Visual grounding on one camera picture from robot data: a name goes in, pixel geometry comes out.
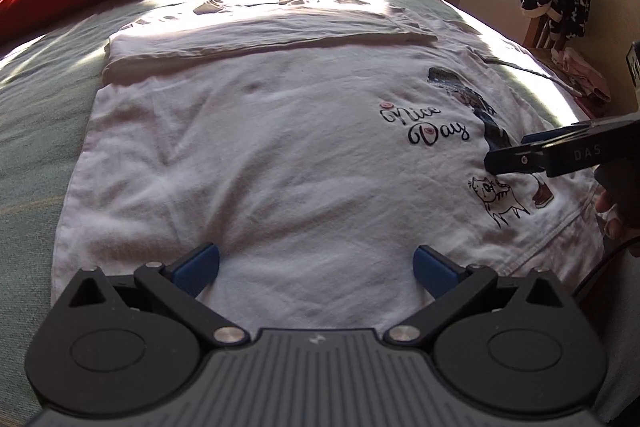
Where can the pink clothes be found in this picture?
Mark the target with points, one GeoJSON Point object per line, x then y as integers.
{"type": "Point", "coordinates": [585, 74]}

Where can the white printed t-shirt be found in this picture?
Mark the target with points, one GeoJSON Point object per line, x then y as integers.
{"type": "Point", "coordinates": [275, 157]}

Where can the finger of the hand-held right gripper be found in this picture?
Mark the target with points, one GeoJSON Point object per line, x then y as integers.
{"type": "Point", "coordinates": [575, 130]}
{"type": "Point", "coordinates": [515, 159]}

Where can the green plaid blanket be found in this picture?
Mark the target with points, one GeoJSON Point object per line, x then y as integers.
{"type": "Point", "coordinates": [30, 132]}

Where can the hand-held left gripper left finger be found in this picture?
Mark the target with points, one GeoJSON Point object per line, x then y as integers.
{"type": "Point", "coordinates": [200, 267]}

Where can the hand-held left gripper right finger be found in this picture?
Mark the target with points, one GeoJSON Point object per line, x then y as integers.
{"type": "Point", "coordinates": [435, 269]}

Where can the person's right hand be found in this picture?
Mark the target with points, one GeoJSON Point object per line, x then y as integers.
{"type": "Point", "coordinates": [617, 222]}

